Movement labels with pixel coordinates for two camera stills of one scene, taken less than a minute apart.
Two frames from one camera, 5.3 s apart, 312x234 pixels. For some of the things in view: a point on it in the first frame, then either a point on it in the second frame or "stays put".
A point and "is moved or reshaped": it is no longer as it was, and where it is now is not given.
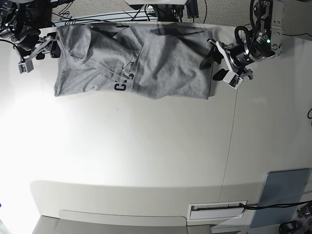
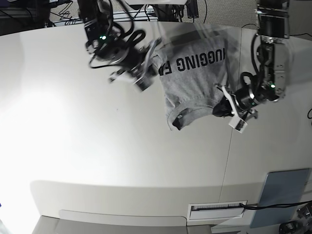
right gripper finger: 214,55 to 223,108
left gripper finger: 27,66 to 146,79
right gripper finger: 234,77 to 239,122
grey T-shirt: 149,60 is moved or reshaped
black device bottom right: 292,227 stays put
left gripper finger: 53,48 to 126,71
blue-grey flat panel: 280,187 stays put
